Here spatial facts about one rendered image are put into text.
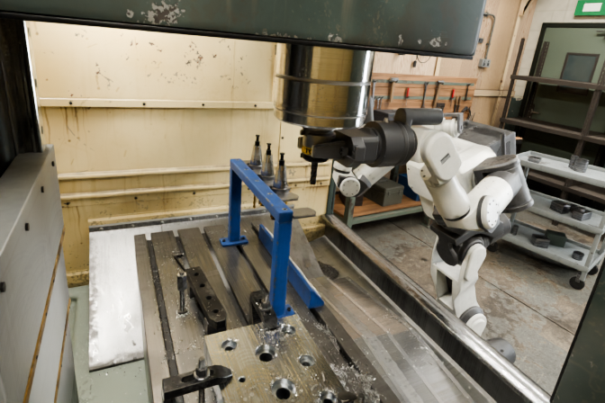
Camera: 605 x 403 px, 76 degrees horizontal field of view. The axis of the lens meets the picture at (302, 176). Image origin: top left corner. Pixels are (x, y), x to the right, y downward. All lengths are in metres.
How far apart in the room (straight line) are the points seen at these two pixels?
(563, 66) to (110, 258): 5.09
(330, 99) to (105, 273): 1.24
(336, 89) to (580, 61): 5.01
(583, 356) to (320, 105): 0.89
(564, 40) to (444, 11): 5.02
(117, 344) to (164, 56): 1.02
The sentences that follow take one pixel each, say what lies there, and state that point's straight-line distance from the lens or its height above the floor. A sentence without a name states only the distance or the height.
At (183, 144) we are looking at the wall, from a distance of 1.67.
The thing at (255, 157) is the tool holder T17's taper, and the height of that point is 1.25.
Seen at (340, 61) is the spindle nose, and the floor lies 1.61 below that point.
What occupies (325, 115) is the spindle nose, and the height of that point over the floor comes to 1.53.
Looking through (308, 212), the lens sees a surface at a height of 1.22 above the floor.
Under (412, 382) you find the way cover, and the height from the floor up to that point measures 0.74.
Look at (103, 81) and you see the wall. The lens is 1.60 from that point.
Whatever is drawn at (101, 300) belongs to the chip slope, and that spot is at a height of 0.72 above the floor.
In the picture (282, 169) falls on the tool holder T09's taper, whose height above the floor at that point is 1.28.
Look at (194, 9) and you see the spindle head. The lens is 0.47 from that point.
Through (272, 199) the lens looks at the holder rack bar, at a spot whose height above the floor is 1.23.
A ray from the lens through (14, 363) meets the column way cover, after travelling 0.52.
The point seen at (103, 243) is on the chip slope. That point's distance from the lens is 1.73.
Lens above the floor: 1.63
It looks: 19 degrees down
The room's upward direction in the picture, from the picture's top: 5 degrees clockwise
